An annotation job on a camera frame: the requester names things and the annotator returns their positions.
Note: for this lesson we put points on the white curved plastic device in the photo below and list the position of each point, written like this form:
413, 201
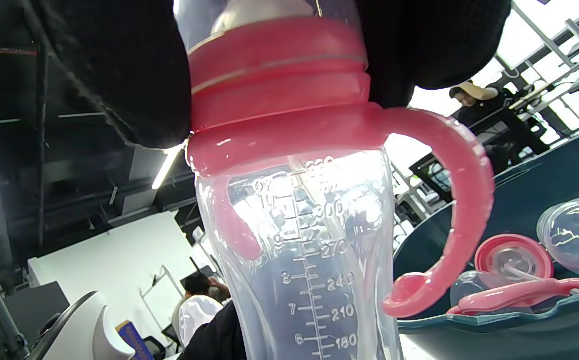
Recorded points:
84, 330

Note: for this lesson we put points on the small clear bottle cap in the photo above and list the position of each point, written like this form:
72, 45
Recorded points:
465, 287

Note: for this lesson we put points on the long ceiling light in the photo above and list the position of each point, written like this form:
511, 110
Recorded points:
167, 167

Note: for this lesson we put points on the dark teal tray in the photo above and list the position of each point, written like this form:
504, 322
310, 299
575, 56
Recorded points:
519, 200

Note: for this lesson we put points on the pink bottle collar with nipple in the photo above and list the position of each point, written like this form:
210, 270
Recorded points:
512, 257

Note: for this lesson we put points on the white metal rack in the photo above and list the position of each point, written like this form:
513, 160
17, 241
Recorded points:
162, 295

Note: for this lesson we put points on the blue box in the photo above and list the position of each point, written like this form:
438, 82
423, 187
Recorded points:
133, 342

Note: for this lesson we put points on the person's right hand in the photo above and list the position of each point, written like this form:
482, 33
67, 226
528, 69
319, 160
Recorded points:
119, 65

